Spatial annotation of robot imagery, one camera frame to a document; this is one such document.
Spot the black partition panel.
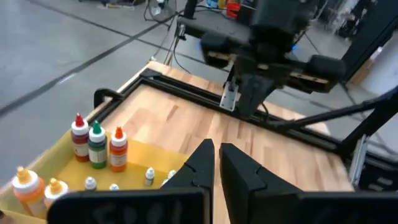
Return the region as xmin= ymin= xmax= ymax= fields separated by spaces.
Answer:
xmin=340 ymin=0 xmax=398 ymax=82

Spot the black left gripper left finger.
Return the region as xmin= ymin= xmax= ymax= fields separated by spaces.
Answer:
xmin=161 ymin=138 xmax=216 ymax=224

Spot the silver metal frame bracket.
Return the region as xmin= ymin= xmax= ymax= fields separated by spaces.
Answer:
xmin=219 ymin=80 xmax=241 ymax=113

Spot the yellow translucent plastic tray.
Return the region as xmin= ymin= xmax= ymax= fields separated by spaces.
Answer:
xmin=0 ymin=129 xmax=190 ymax=224

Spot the dark red large dropper bottle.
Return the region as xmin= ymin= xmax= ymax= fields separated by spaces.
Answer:
xmin=70 ymin=113 xmax=91 ymax=163

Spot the red bottle with orange tip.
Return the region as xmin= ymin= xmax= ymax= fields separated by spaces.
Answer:
xmin=109 ymin=126 xmax=129 ymax=173

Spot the orange large dropper bottle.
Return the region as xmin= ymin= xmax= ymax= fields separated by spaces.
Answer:
xmin=44 ymin=177 xmax=70 ymax=208
xmin=11 ymin=166 xmax=47 ymax=218

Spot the small black-labelled dropper bottle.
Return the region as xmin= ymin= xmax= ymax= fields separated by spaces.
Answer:
xmin=144 ymin=167 xmax=155 ymax=187

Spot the grey metal cart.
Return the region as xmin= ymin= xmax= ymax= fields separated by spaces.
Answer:
xmin=176 ymin=14 xmax=253 ymax=45

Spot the cardboard box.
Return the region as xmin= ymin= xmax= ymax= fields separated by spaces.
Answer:
xmin=350 ymin=46 xmax=384 ymax=87

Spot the black stand beam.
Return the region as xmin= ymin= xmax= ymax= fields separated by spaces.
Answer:
xmin=338 ymin=86 xmax=398 ymax=158

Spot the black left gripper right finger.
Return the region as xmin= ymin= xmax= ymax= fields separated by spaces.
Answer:
xmin=219 ymin=142 xmax=304 ymax=224

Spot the green large dropper bottle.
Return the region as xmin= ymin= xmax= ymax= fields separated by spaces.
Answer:
xmin=88 ymin=119 xmax=108 ymax=170

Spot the black frame clamp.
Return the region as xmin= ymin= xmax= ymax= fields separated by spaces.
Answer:
xmin=93 ymin=88 xmax=124 ymax=110

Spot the black round pole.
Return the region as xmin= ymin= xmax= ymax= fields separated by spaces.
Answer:
xmin=183 ymin=0 xmax=198 ymax=19

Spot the red plastic container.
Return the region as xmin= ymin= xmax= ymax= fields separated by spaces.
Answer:
xmin=225 ymin=1 xmax=242 ymax=19

